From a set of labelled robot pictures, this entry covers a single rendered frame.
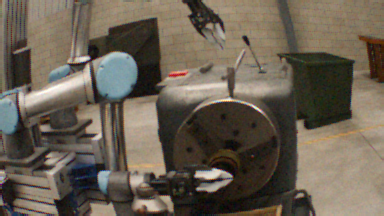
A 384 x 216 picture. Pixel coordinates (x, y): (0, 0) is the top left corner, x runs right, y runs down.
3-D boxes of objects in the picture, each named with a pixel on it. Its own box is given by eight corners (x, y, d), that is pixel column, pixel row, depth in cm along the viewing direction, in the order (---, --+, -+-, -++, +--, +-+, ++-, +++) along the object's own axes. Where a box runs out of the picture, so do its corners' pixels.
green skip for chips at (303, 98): (284, 116, 741) (276, 53, 727) (331, 106, 752) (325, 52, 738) (311, 134, 610) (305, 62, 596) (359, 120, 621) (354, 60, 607)
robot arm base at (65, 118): (45, 129, 194) (42, 105, 193) (57, 122, 209) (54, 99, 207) (70, 128, 191) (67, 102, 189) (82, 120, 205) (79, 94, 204)
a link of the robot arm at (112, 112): (95, 52, 160) (105, 204, 167) (96, 53, 149) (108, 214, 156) (129, 48, 162) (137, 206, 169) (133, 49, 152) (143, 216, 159)
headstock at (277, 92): (196, 163, 248) (184, 67, 241) (299, 148, 238) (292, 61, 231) (164, 205, 190) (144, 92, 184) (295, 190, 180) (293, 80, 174)
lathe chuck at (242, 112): (181, 192, 181) (177, 93, 175) (275, 190, 175) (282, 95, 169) (175, 200, 172) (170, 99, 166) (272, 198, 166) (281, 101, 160)
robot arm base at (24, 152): (1, 157, 147) (-4, 131, 145) (16, 148, 161) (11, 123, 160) (25, 159, 143) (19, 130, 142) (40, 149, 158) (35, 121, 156)
